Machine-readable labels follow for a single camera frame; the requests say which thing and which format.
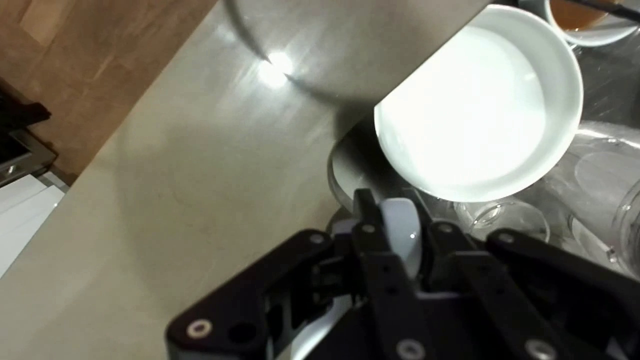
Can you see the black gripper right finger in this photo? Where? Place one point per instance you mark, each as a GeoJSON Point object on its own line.
{"type": "Point", "coordinates": [521, 293]}

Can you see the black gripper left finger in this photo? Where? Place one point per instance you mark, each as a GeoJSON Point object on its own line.
{"type": "Point", "coordinates": [373, 281]}

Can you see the white cup with brown liquid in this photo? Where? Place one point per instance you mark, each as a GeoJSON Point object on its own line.
{"type": "Point", "coordinates": [581, 13]}

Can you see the clear drinking glass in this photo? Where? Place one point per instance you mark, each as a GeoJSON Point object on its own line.
{"type": "Point", "coordinates": [507, 221]}

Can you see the clear jar with black lid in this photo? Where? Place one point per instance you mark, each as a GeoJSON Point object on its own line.
{"type": "Point", "coordinates": [607, 172]}

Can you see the large white dish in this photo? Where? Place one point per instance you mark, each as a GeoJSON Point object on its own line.
{"type": "Point", "coordinates": [481, 112]}

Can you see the stainless steel sink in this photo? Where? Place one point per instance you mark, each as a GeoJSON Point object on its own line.
{"type": "Point", "coordinates": [333, 41]}

